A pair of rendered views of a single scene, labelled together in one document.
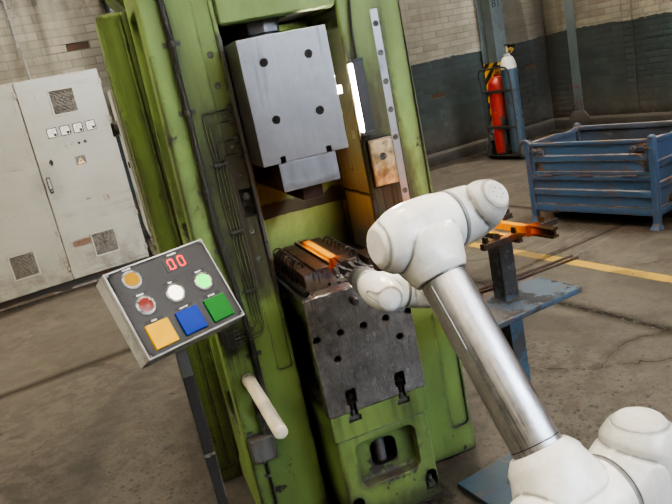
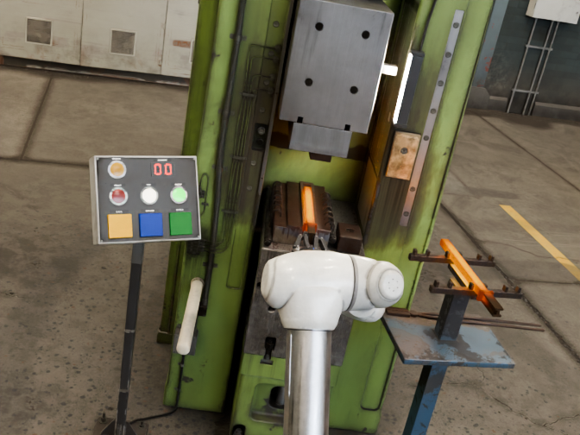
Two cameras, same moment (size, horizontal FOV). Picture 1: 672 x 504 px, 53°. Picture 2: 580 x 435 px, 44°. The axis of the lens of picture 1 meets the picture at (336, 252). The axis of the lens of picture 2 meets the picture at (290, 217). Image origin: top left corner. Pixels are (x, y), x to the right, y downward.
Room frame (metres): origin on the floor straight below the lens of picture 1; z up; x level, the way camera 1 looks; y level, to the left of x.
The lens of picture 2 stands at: (-0.06, -0.41, 2.06)
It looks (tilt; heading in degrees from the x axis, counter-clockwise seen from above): 24 degrees down; 12
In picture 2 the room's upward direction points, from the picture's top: 11 degrees clockwise
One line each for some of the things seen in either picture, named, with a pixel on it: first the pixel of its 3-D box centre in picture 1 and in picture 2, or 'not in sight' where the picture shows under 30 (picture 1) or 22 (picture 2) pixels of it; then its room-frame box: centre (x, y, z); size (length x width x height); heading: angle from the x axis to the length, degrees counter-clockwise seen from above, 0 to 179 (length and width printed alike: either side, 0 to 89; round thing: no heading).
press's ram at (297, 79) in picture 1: (289, 95); (343, 56); (2.45, 0.05, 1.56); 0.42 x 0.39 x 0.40; 17
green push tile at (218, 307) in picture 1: (218, 307); (179, 223); (1.97, 0.38, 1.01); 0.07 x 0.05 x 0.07; 132
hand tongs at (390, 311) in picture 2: (512, 279); (465, 319); (2.34, -0.61, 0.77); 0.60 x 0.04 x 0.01; 111
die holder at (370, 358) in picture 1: (339, 322); (301, 272); (2.46, 0.04, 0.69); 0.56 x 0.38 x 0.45; 17
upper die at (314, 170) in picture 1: (292, 167); (318, 122); (2.44, 0.09, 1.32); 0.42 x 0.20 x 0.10; 17
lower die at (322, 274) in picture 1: (313, 262); (299, 211); (2.44, 0.09, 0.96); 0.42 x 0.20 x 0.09; 17
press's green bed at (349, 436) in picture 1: (361, 427); (282, 365); (2.46, 0.04, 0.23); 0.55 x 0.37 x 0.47; 17
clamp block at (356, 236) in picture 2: (372, 259); (348, 237); (2.35, -0.12, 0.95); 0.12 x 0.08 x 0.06; 17
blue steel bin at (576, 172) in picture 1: (612, 171); not in sight; (5.53, -2.40, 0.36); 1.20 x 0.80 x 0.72; 33
